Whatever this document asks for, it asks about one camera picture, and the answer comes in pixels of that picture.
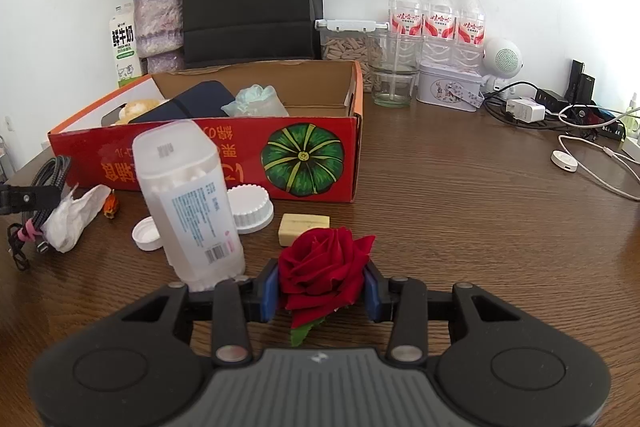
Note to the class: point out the small white bottle cap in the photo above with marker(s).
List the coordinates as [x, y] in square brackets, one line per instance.
[147, 234]

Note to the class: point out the clear container of seeds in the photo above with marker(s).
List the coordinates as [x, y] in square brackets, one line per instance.
[345, 52]

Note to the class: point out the white printed tin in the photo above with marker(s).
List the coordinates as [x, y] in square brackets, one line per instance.
[445, 89]

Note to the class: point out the white round speaker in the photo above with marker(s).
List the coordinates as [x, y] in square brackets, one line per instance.
[502, 57]

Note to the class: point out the milk carton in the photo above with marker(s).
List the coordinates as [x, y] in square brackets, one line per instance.
[124, 47]

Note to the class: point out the light blue plastic bag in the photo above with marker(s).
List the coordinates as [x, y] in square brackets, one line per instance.
[255, 102]

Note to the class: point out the small clear bottle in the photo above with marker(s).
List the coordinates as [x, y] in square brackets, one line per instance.
[632, 117]

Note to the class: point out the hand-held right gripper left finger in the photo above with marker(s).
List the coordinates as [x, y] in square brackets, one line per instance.
[270, 292]

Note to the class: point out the white charger plug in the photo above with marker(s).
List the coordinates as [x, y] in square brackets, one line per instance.
[525, 111]

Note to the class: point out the yellow eraser block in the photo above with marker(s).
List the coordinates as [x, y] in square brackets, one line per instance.
[302, 227]

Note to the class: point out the white and yellow plush toy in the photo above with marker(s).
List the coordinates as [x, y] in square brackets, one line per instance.
[137, 109]

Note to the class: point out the purple stone vase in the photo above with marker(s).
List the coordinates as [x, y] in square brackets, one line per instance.
[157, 27]

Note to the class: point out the red rose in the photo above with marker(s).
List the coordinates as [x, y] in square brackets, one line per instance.
[320, 272]

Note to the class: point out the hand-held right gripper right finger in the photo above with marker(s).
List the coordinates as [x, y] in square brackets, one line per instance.
[372, 292]

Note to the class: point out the black upright device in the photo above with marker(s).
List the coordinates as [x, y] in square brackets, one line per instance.
[582, 84]

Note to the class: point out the clear glass cup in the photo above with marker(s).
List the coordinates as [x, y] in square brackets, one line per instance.
[395, 82]

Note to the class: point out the white round puck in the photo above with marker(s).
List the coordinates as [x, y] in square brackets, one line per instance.
[565, 160]

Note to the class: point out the white plastic container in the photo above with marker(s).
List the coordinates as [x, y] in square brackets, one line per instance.
[190, 207]

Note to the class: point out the water bottle with red label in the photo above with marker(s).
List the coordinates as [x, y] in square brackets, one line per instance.
[406, 14]
[471, 29]
[439, 24]

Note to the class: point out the red cardboard box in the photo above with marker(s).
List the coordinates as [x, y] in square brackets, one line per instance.
[250, 142]

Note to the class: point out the orange dried flower bud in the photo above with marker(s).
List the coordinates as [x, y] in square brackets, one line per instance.
[111, 206]

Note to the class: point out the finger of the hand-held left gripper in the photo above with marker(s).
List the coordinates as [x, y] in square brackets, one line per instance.
[25, 199]

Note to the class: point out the white ribbed lid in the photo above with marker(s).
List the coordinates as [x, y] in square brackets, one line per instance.
[250, 207]

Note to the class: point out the black charger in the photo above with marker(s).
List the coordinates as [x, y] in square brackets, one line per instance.
[550, 99]

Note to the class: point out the white tissue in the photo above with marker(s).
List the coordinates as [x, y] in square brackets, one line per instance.
[70, 222]

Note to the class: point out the navy zip pouch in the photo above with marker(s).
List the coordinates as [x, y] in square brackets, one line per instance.
[200, 102]

